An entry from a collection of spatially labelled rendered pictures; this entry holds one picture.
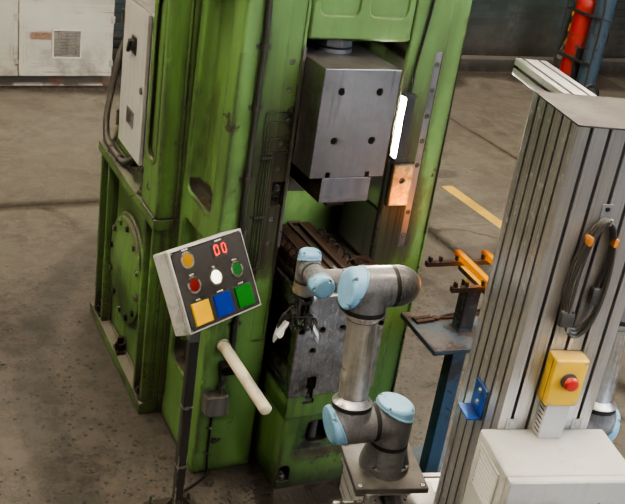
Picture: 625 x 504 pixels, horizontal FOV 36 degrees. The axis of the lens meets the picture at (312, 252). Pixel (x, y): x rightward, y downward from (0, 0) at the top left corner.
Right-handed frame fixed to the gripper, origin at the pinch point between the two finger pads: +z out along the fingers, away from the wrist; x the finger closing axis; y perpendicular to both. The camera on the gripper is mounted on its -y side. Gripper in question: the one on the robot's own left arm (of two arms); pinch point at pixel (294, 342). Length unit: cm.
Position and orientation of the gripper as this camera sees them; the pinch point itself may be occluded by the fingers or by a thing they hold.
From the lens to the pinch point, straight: 324.7
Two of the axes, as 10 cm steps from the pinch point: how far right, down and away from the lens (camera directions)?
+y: 1.9, 4.5, -8.8
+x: 9.7, 0.4, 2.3
